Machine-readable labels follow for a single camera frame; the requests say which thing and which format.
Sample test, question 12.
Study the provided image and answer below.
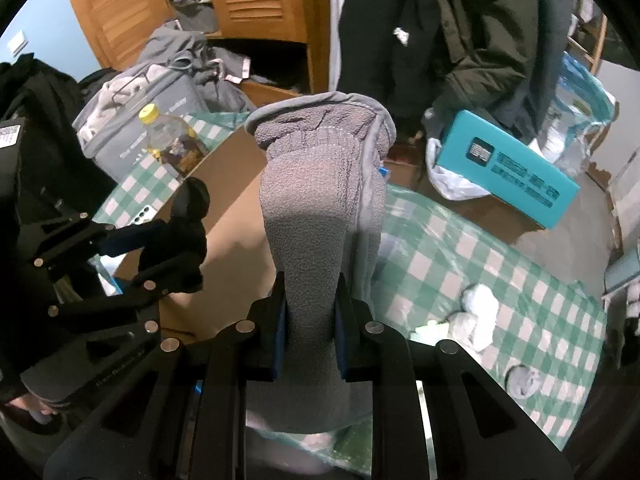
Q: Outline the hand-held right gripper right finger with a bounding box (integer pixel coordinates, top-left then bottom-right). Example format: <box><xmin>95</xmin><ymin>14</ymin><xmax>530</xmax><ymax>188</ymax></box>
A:
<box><xmin>336</xmin><ymin>272</ymin><xmax>576</xmax><ymax>480</ymax></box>

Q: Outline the green white checked blanket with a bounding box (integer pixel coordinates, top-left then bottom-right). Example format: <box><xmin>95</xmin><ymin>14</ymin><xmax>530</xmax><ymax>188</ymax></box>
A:
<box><xmin>92</xmin><ymin>110</ymin><xmax>608</xmax><ymax>476</ymax></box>

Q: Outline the light blue cabinet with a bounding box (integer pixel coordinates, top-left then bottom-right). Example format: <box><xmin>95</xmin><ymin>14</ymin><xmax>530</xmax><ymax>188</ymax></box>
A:
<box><xmin>602</xmin><ymin>250</ymin><xmax>640</xmax><ymax>301</ymax></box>

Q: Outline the teal printed box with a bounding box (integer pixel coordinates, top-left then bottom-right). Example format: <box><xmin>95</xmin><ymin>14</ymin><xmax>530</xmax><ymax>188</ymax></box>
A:
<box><xmin>432</xmin><ymin>110</ymin><xmax>581</xmax><ymax>231</ymax></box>

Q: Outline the dark olive hanging jacket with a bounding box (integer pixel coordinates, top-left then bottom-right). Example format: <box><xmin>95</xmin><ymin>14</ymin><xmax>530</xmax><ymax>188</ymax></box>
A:
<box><xmin>435</xmin><ymin>0</ymin><xmax>566</xmax><ymax>141</ymax></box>

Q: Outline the white rolled sock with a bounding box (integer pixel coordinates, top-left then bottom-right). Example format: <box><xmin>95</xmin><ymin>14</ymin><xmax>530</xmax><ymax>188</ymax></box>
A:
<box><xmin>460</xmin><ymin>282</ymin><xmax>501</xmax><ymax>316</ymax></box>

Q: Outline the person's left forearm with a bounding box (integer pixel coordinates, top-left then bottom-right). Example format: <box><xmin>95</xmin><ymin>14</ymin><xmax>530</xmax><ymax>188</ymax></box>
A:
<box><xmin>0</xmin><ymin>355</ymin><xmax>71</xmax><ymax>416</ymax></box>

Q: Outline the grey fabric storage bag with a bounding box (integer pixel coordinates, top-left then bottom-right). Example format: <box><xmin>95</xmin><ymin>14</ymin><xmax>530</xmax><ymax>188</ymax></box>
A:
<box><xmin>72</xmin><ymin>60</ymin><xmax>211</xmax><ymax>183</ymax></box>

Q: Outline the yellow-capped clear plastic bottle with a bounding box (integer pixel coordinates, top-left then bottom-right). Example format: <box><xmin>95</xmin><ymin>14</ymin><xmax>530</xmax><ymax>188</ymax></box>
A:
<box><xmin>137</xmin><ymin>103</ymin><xmax>211</xmax><ymax>178</ymax></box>

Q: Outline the grey fleece sock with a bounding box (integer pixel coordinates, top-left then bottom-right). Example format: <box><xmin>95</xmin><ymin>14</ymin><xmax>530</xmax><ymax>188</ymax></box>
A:
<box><xmin>245</xmin><ymin>91</ymin><xmax>398</xmax><ymax>433</ymax></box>

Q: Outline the large brown cardboard box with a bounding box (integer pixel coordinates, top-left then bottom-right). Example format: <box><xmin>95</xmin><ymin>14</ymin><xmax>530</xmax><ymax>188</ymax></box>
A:
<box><xmin>450</xmin><ymin>195</ymin><xmax>546</xmax><ymax>246</ymax></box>

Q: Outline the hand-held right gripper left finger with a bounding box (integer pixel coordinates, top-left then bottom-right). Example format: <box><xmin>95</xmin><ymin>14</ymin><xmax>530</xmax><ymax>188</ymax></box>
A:
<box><xmin>42</xmin><ymin>272</ymin><xmax>288</xmax><ymax>480</ymax></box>

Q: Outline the small grey sock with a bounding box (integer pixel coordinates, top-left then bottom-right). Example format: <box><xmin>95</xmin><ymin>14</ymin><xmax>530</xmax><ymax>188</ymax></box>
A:
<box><xmin>505</xmin><ymin>365</ymin><xmax>543</xmax><ymax>401</ymax></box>

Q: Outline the white plastic bag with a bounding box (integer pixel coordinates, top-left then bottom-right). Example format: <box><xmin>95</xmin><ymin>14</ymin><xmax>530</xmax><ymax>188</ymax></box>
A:
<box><xmin>422</xmin><ymin>107</ymin><xmax>493</xmax><ymax>201</ymax></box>

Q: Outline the grey clothes pile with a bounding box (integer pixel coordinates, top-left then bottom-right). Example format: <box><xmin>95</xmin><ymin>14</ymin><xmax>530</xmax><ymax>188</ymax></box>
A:
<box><xmin>135</xmin><ymin>20</ymin><xmax>261</xmax><ymax>113</ymax></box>

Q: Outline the wooden louvred wardrobe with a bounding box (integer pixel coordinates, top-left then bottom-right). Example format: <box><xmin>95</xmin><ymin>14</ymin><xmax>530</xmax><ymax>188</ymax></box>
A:
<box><xmin>60</xmin><ymin>0</ymin><xmax>333</xmax><ymax>106</ymax></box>

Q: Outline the clear bluish plastic bag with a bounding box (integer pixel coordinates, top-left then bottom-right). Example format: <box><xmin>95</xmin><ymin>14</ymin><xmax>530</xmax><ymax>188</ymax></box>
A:
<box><xmin>542</xmin><ymin>52</ymin><xmax>621</xmax><ymax>176</ymax></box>

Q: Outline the pale sock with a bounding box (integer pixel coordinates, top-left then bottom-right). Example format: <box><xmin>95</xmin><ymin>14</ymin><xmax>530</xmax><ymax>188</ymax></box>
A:
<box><xmin>447</xmin><ymin>312</ymin><xmax>501</xmax><ymax>353</ymax></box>

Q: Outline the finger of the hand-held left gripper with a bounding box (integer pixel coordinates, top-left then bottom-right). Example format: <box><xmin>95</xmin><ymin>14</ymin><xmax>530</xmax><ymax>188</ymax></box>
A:
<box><xmin>22</xmin><ymin>212</ymin><xmax>171</xmax><ymax>281</ymax></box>
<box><xmin>47</xmin><ymin>275</ymin><xmax>173</xmax><ymax>356</ymax></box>

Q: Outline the black sock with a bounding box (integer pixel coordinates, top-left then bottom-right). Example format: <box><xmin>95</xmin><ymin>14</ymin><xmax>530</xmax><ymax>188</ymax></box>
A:
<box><xmin>137</xmin><ymin>177</ymin><xmax>211</xmax><ymax>296</ymax></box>

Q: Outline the light green cloth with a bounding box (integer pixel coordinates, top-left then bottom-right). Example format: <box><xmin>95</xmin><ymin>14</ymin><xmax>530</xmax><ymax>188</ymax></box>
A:
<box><xmin>407</xmin><ymin>322</ymin><xmax>453</xmax><ymax>346</ymax></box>

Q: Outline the black hanging coat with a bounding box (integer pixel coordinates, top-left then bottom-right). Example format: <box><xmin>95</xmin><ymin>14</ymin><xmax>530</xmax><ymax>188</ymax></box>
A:
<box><xmin>337</xmin><ymin>0</ymin><xmax>443</xmax><ymax>136</ymax></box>

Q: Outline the white hanging garment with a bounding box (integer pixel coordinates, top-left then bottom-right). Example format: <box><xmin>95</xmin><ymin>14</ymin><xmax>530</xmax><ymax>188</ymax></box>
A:
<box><xmin>327</xmin><ymin>0</ymin><xmax>357</xmax><ymax>93</ymax></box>

